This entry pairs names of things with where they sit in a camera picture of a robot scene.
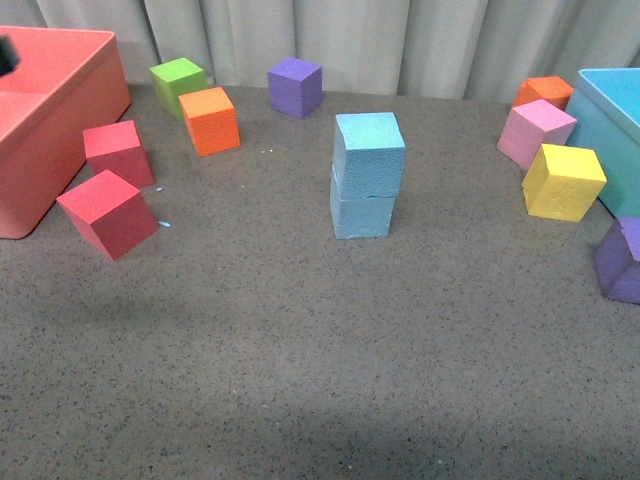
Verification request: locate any green foam cube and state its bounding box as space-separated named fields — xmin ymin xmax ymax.
xmin=149 ymin=58 xmax=208 ymax=119

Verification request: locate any orange foam cube left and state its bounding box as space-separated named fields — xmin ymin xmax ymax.
xmin=179 ymin=87 xmax=241 ymax=157

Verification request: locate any orange foam cube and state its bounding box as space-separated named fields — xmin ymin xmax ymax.
xmin=512 ymin=76 xmax=573 ymax=110
xmin=179 ymin=87 xmax=241 ymax=157

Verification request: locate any purple foam cube right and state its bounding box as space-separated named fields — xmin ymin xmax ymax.
xmin=594 ymin=217 xmax=639 ymax=304

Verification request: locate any light blue plastic bin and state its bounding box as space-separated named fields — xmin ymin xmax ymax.
xmin=566 ymin=68 xmax=640 ymax=217

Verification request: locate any red foam cube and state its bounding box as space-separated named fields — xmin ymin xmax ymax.
xmin=57 ymin=170 xmax=158 ymax=260
xmin=83 ymin=120 xmax=155 ymax=188

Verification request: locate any grey curtain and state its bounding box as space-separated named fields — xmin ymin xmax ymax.
xmin=1 ymin=1 xmax=639 ymax=102

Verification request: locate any red plastic bin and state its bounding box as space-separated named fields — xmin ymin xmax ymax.
xmin=1 ymin=26 xmax=131 ymax=239

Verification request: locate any purple foam cube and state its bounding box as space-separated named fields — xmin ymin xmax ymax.
xmin=267 ymin=58 xmax=323 ymax=119
xmin=594 ymin=217 xmax=639 ymax=304

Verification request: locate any red foam cube front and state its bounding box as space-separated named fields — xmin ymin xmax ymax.
xmin=57 ymin=170 xmax=158 ymax=260

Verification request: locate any orange foam cube right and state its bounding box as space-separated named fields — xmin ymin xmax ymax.
xmin=512 ymin=76 xmax=573 ymax=110

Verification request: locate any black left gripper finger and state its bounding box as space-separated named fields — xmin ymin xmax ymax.
xmin=0 ymin=34 xmax=21 ymax=77

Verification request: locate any yellow foam cube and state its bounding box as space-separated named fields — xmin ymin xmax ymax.
xmin=522 ymin=144 xmax=607 ymax=222

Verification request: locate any light blue cube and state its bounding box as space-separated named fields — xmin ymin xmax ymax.
xmin=333 ymin=112 xmax=406 ymax=200
xmin=330 ymin=168 xmax=396 ymax=240

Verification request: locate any pink foam cube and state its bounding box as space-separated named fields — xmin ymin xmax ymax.
xmin=497 ymin=100 xmax=577 ymax=170

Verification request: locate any red foam cube rear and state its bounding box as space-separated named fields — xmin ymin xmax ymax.
xmin=83 ymin=120 xmax=155 ymax=188

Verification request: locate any purple foam cube back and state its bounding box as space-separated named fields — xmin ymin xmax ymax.
xmin=267 ymin=58 xmax=323 ymax=119

